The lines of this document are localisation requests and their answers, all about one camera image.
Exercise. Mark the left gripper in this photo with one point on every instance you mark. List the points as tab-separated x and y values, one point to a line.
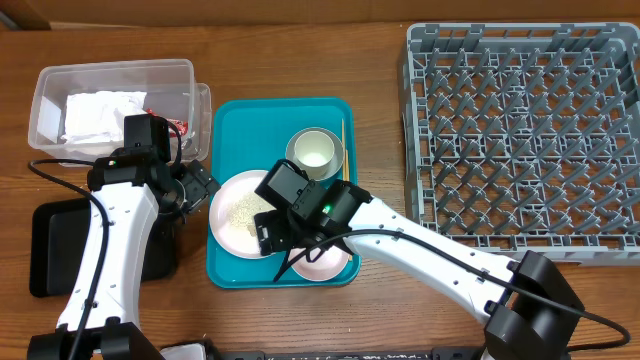
198	181

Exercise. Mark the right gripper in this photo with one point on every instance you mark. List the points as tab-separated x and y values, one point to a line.
274	232

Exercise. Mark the red snack wrapper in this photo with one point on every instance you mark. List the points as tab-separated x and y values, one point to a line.
182	126

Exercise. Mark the white napkin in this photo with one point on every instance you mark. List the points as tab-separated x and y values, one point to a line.
99	117

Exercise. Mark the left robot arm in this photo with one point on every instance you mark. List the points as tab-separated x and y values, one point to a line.
139	185

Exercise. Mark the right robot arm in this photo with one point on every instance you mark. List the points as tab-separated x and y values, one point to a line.
527	308

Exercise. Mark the grey dishwasher rack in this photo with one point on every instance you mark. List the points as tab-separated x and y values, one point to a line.
525	137

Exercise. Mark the large white plate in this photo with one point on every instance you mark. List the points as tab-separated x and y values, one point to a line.
232	211

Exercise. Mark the teal serving tray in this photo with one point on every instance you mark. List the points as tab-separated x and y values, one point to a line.
253	135

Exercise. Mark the white cup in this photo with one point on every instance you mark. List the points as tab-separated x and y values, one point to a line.
313	151

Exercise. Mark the grey bowl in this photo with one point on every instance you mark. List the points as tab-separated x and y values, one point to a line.
337	160

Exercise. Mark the clear plastic bin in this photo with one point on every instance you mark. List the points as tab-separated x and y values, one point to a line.
172	92

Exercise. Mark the wooden chopstick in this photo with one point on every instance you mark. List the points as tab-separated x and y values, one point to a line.
350	256
343	145

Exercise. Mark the black tray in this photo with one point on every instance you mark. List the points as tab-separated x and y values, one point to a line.
59	231

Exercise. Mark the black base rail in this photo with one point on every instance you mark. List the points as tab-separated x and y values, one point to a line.
325	355

